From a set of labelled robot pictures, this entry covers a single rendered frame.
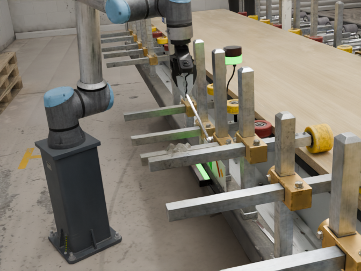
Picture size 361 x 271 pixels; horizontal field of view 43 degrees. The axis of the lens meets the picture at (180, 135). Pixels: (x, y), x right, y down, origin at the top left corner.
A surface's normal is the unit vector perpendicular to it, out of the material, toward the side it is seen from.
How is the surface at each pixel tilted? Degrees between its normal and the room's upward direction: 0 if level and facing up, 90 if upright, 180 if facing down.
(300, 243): 0
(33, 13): 90
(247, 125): 90
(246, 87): 90
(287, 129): 90
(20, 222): 0
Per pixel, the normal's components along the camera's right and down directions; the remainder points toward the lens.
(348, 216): 0.22, 0.36
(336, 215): -0.97, 0.15
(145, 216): -0.07, -0.92
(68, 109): 0.61, 0.26
